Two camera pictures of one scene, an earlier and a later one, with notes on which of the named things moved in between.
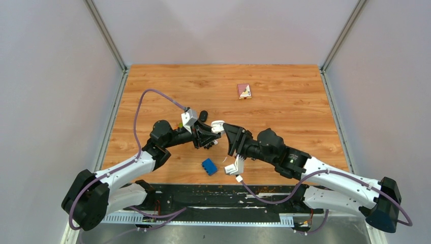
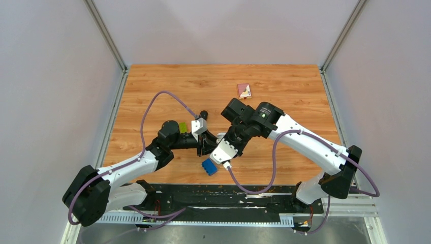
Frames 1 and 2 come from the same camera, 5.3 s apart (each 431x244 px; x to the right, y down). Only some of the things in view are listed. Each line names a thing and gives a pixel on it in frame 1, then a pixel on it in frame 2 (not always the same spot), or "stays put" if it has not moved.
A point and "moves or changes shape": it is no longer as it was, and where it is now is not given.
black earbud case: [203, 116] stays put
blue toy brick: [209, 166] stays put
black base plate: [253, 199] stays put
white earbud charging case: [217, 126] moves or changes shape
